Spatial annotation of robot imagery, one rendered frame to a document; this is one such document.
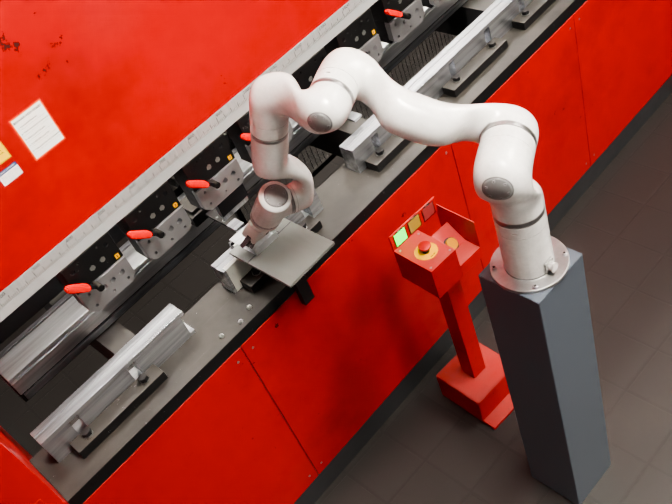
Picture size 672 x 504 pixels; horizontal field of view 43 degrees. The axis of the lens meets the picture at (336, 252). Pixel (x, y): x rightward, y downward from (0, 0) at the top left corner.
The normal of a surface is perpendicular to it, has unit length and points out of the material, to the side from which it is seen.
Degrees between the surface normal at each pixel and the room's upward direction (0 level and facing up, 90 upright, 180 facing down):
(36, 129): 90
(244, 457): 90
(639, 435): 0
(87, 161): 90
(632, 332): 0
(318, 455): 90
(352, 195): 0
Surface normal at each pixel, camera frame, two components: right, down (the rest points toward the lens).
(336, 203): -0.29, -0.68
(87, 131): 0.70, 0.34
